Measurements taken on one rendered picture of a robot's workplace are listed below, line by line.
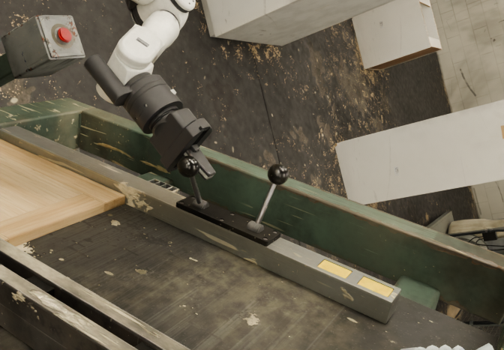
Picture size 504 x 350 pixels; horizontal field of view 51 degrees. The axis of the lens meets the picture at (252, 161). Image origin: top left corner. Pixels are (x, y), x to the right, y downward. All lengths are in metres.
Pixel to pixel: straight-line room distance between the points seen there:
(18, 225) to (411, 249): 0.71
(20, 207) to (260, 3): 2.58
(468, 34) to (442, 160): 4.68
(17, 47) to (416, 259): 1.13
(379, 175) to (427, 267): 3.58
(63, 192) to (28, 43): 0.56
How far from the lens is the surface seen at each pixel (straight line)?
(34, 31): 1.50
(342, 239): 1.11
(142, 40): 1.01
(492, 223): 6.64
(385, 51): 5.83
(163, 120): 0.94
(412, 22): 5.77
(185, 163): 0.90
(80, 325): 0.65
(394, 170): 4.58
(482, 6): 8.94
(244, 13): 3.45
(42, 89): 2.60
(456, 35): 8.97
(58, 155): 1.20
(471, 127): 4.39
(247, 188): 1.18
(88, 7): 2.96
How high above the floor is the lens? 2.04
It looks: 34 degrees down
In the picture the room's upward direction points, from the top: 75 degrees clockwise
